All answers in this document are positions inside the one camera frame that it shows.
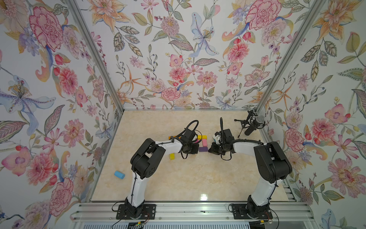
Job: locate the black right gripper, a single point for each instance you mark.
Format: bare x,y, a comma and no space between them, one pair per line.
213,150

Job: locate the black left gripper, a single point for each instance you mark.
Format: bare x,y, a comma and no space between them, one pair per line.
196,149

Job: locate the purple block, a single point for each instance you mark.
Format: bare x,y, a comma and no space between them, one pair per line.
203,149

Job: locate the yellow green block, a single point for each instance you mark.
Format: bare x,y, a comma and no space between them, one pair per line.
171,156

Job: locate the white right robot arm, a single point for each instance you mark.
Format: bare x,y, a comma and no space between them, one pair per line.
273,167

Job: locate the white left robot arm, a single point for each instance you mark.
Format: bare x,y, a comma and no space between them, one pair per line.
146,161

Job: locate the light blue block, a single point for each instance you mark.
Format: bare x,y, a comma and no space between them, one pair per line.
119,174

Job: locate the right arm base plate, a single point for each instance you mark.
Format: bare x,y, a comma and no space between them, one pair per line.
250,211

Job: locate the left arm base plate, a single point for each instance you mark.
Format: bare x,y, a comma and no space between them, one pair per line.
145,211

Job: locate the aluminium frame rail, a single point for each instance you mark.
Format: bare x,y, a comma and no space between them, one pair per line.
190,211

